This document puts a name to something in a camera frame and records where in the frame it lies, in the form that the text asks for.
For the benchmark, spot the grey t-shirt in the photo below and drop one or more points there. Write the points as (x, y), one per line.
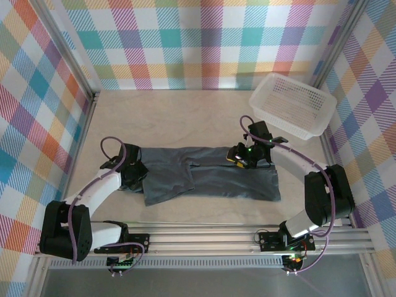
(216, 182)

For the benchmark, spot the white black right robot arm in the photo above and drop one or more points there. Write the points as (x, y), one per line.
(290, 157)

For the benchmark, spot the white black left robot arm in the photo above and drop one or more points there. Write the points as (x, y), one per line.
(99, 188)

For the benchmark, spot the white perforated plastic basket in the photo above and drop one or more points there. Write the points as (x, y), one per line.
(294, 105)

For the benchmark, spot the aluminium side rail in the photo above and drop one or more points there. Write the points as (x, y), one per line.
(83, 136)
(329, 151)

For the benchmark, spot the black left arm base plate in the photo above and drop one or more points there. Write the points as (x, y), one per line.
(139, 241)

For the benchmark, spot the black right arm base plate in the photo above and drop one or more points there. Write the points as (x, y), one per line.
(269, 241)

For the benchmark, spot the aluminium frame cross rail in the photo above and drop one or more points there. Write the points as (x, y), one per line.
(204, 242)

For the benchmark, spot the aluminium frame post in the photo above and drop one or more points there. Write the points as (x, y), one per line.
(337, 46)
(66, 49)

